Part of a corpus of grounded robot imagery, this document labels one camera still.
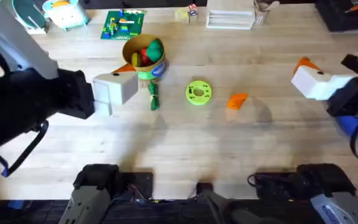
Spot green disc with holes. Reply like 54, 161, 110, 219
185, 80, 213, 106

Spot black box with tools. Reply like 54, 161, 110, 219
314, 0, 358, 32

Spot yellow tub with toys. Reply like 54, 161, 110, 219
122, 33, 170, 82

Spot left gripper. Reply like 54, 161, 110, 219
0, 63, 140, 157

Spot orange ribbed wedge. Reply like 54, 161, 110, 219
226, 93, 249, 111

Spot green board with blocks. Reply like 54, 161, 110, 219
99, 9, 147, 41

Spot green vegetable toy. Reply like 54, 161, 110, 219
147, 81, 161, 111

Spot white stacked trays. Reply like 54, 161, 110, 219
205, 0, 256, 31

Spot teal disc on white stand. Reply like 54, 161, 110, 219
11, 0, 48, 35

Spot blue electric screwdriver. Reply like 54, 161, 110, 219
335, 115, 358, 146

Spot dark grey mount bracket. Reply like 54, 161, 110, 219
195, 182, 287, 224

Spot small toy blocks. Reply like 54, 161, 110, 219
175, 3, 199, 24

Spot black cable with blue sleeve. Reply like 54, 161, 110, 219
0, 119, 50, 179

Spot pale teal toy box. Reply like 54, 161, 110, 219
42, 0, 90, 31

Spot black rail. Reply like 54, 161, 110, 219
0, 198, 358, 224

